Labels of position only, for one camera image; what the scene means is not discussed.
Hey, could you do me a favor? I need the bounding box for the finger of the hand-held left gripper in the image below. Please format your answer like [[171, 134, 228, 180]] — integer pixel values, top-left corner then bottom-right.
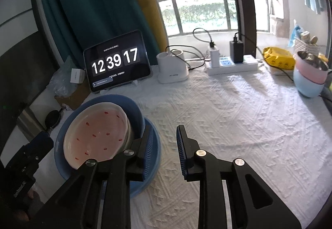
[[24, 131, 54, 159]]

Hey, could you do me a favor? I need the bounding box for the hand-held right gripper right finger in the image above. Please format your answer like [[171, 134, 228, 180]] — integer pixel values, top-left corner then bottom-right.
[[176, 125, 303, 229]]

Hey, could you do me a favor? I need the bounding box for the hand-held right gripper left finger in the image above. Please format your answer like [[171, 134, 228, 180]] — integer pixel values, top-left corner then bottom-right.
[[28, 125, 154, 229]]

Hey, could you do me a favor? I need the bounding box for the light blue plate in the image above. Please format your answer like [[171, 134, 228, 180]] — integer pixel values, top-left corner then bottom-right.
[[128, 117, 163, 200]]

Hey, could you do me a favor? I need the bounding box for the cream bowl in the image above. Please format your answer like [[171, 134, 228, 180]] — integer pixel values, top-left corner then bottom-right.
[[114, 104, 135, 152]]

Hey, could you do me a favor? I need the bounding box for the dark blue bowl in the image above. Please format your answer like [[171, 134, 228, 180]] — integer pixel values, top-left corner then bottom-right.
[[54, 94, 146, 185]]

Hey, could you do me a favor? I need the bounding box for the pink speckled bowl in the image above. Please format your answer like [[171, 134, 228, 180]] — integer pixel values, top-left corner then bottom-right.
[[63, 101, 130, 170]]

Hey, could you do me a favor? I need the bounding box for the person's left hand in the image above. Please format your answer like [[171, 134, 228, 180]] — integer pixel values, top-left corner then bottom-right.
[[26, 189, 42, 203]]

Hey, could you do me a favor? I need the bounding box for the black round lid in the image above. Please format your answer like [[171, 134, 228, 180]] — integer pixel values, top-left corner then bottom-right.
[[45, 109, 64, 131]]

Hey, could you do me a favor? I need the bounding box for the cardboard box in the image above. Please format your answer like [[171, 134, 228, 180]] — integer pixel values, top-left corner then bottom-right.
[[54, 80, 91, 110]]

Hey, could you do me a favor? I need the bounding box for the white textured tablecloth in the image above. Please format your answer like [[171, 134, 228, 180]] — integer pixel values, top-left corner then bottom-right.
[[34, 63, 332, 229]]

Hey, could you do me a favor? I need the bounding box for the clear plastic bag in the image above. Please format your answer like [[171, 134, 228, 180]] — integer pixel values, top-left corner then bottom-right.
[[48, 56, 87, 97]]

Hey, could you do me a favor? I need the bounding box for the clear tablet stand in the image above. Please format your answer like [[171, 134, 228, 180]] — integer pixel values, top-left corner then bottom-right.
[[100, 78, 138, 94]]

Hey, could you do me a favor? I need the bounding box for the small white box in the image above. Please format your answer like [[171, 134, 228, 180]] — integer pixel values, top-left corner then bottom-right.
[[71, 68, 85, 83]]

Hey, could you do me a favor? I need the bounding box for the tablet with clock display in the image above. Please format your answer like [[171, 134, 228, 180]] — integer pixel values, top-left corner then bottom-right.
[[83, 30, 151, 93]]

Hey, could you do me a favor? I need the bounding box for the white power strip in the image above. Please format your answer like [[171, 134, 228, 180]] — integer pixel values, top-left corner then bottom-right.
[[206, 55, 260, 75]]

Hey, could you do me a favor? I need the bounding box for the white charger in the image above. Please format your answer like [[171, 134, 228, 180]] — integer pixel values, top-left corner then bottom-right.
[[207, 46, 220, 66]]

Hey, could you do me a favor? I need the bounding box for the black charger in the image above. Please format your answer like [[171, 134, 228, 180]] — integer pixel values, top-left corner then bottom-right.
[[229, 39, 244, 63]]

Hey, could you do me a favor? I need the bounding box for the yellow packet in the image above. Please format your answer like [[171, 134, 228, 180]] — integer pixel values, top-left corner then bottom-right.
[[263, 47, 296, 69]]

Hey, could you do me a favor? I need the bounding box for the yellow curtain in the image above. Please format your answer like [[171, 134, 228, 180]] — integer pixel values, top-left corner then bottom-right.
[[115, 0, 169, 63]]

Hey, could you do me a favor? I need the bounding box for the light blue bowl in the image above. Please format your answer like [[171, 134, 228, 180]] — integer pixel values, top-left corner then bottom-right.
[[293, 67, 325, 98]]

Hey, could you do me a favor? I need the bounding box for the teal curtain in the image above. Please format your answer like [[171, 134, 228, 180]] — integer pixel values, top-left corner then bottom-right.
[[34, 0, 146, 69]]

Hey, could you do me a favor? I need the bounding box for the pink steel-lined bowl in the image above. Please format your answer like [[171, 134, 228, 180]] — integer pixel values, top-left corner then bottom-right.
[[296, 50, 329, 84]]

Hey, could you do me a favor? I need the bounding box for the blue plastic bag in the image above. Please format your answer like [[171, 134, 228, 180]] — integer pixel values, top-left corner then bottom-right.
[[287, 19, 304, 48]]

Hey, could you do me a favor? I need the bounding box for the white basket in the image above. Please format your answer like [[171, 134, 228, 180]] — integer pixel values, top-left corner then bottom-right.
[[295, 37, 328, 53]]

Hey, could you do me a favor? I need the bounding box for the black lamp cable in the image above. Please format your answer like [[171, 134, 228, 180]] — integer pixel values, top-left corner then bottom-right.
[[166, 45, 208, 72]]

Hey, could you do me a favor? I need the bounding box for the black charger cable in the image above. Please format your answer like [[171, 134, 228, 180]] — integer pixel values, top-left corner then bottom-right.
[[235, 32, 296, 81], [193, 28, 214, 48]]

